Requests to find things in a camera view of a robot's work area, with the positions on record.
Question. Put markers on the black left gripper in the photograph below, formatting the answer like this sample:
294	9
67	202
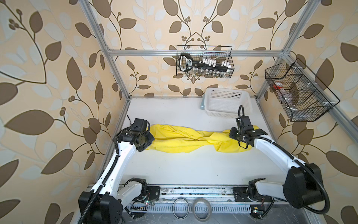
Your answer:
150	138

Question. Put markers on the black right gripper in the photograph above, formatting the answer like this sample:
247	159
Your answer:
233	129

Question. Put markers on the yellow trousers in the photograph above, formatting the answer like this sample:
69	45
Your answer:
176	139

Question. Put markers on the white plastic perforated basket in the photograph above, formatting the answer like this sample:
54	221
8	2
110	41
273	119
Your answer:
224	103

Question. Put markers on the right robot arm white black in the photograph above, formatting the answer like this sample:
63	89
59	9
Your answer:
303	186

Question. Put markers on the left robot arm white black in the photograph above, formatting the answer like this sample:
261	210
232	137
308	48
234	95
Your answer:
106	201

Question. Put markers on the red capped item in basket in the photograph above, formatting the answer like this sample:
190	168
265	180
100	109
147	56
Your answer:
277	85

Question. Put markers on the black tool with white sockets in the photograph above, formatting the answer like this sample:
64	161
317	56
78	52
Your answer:
186	62

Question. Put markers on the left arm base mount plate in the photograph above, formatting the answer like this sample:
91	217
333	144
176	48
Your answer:
151	193

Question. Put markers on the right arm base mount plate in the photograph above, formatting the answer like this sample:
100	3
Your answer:
241	194

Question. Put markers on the aluminium front rail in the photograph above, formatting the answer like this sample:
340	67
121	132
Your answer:
183	199

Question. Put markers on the black wire basket right wall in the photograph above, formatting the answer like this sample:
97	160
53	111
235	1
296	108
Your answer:
305	96

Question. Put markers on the black wire basket wall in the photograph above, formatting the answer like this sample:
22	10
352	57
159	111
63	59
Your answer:
305	96
219	52

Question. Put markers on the black wire basket back wall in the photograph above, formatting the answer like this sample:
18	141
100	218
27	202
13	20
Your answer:
219	52

